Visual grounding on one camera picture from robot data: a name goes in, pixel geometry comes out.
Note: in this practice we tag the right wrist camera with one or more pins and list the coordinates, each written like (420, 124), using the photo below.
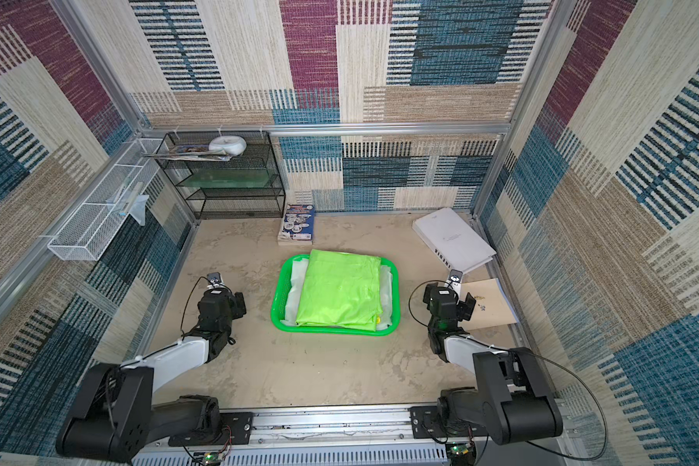
(454, 281)

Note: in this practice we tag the green plastic basket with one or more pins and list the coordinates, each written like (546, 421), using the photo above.
(284, 286)

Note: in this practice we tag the white book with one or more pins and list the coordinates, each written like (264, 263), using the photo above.
(453, 240)

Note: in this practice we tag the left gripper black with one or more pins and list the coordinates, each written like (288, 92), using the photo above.
(237, 304)

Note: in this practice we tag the white bowl on rack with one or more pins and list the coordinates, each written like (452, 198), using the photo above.
(228, 146)

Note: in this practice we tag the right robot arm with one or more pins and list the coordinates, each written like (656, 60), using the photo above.
(512, 401)

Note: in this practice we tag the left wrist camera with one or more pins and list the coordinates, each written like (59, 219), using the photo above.
(214, 281)

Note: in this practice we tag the lime green raincoat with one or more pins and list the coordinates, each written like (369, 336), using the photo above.
(341, 290)

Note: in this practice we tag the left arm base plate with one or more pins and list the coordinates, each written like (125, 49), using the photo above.
(233, 428)

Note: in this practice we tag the blue treehouse book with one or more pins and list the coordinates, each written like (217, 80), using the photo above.
(298, 225)

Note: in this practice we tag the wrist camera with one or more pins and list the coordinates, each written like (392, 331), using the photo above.
(454, 281)
(214, 281)

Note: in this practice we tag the white wire wall basket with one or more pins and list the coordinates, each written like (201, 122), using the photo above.
(118, 195)

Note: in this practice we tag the magazine on rack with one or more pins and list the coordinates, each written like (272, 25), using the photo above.
(191, 153)

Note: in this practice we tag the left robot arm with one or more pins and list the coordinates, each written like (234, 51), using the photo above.
(113, 415)

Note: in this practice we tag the black wire shelf rack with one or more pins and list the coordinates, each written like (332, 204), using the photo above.
(249, 185)

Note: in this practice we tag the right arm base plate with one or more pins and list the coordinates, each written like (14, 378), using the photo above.
(427, 423)

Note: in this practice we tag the white translucent raincoat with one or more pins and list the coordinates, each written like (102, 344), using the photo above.
(297, 278)

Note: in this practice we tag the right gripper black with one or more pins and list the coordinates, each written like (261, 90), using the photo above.
(467, 306)

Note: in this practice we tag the tan notebook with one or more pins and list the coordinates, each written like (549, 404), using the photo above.
(492, 305)

